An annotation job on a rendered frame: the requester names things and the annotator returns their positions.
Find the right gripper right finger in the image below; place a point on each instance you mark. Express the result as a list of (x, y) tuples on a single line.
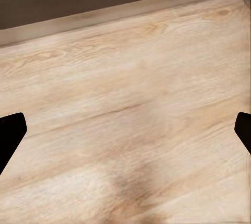
[(243, 129)]

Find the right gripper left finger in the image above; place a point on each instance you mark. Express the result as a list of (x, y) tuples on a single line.
[(12, 130)]

